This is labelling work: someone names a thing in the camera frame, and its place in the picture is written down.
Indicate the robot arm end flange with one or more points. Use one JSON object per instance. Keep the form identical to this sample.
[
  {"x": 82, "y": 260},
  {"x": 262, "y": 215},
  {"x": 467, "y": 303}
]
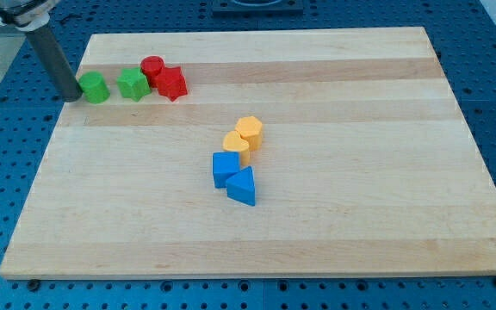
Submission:
[{"x": 26, "y": 15}]

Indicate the red star block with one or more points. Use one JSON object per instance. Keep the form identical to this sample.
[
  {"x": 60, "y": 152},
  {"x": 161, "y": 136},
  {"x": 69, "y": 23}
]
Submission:
[{"x": 170, "y": 82}]

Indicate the green star block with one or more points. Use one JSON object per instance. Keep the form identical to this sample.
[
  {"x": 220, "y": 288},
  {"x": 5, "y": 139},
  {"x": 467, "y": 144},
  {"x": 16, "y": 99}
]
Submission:
[{"x": 133, "y": 84}]

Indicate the yellow heart block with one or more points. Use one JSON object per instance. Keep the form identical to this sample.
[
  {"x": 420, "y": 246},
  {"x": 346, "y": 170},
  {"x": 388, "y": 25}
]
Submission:
[{"x": 233, "y": 142}]

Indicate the blue cube block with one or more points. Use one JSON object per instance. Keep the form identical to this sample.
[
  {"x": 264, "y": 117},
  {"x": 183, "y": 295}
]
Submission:
[{"x": 224, "y": 165}]

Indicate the yellow hexagon block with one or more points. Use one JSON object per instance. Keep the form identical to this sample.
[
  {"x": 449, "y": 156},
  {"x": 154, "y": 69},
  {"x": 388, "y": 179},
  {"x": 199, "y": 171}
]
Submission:
[{"x": 251, "y": 129}]

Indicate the blue triangle block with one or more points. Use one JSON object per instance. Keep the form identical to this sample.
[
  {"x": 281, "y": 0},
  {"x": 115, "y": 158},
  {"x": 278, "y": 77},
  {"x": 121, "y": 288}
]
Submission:
[{"x": 241, "y": 187}]

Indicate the wooden board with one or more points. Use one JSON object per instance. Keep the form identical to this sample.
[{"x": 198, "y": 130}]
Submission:
[{"x": 367, "y": 166}]

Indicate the red cylinder block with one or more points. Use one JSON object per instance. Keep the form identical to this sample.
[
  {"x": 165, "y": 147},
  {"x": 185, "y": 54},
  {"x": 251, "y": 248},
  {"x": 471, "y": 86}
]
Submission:
[{"x": 151, "y": 66}]

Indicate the black mounting plate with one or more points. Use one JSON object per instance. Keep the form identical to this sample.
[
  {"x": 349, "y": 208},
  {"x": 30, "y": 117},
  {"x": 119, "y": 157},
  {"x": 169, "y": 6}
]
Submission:
[{"x": 231, "y": 7}]

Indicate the green cylinder block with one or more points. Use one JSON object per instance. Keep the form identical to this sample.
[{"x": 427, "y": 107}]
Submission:
[{"x": 94, "y": 87}]

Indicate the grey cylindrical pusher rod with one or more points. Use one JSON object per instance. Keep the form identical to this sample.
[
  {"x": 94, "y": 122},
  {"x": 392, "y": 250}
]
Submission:
[{"x": 54, "y": 61}]

